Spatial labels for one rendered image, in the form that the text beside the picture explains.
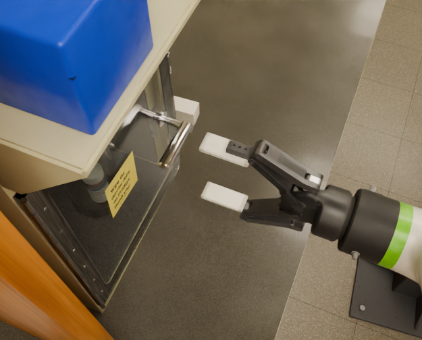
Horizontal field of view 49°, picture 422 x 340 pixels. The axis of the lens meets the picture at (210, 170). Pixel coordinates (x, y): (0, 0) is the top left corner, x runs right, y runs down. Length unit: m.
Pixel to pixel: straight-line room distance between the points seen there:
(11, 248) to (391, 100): 2.27
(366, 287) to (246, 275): 1.10
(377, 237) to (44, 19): 0.48
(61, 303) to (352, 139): 1.94
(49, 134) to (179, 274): 0.58
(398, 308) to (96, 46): 1.76
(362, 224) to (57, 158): 0.41
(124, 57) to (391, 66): 2.35
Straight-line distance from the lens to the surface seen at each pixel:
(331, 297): 1.91
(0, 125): 0.38
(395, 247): 0.64
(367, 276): 1.96
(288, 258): 0.91
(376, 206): 0.64
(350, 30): 1.31
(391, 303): 1.96
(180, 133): 0.71
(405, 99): 2.52
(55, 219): 0.55
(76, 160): 0.34
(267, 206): 0.71
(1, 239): 0.33
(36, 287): 0.40
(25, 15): 0.31
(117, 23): 0.33
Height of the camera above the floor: 1.79
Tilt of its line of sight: 59 degrees down
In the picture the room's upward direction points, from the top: straight up
